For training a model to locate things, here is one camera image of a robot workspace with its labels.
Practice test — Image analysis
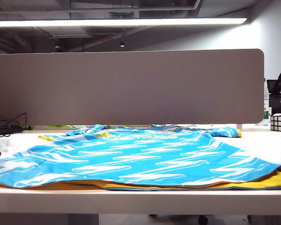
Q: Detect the blue white yellow soccer jersey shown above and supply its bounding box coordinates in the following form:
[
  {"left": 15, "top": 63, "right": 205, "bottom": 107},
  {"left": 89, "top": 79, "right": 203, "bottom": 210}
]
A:
[{"left": 0, "top": 124, "right": 281, "bottom": 191}]

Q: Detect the black office chair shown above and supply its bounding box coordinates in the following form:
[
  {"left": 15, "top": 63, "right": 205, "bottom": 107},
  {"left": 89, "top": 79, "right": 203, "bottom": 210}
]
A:
[{"left": 266, "top": 79, "right": 281, "bottom": 116}]

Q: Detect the black chair wheel base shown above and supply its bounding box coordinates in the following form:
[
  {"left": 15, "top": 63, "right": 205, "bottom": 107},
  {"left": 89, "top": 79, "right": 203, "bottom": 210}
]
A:
[{"left": 149, "top": 213, "right": 209, "bottom": 225}]

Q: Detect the brown desk divider panel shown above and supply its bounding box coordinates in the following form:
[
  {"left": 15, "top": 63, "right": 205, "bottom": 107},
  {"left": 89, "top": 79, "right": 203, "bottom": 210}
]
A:
[{"left": 0, "top": 48, "right": 265, "bottom": 126}]

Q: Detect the long ceiling light strip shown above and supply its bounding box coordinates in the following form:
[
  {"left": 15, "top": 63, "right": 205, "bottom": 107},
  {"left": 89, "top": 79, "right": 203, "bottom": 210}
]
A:
[{"left": 0, "top": 17, "right": 248, "bottom": 28}]

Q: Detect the thin black cable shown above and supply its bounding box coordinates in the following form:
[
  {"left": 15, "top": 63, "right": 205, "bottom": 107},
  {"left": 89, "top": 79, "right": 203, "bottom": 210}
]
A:
[{"left": 0, "top": 112, "right": 28, "bottom": 139}]

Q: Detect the bright green strap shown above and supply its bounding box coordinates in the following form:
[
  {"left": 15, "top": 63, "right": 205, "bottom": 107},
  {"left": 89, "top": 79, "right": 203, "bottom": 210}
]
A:
[{"left": 25, "top": 125, "right": 77, "bottom": 130}]

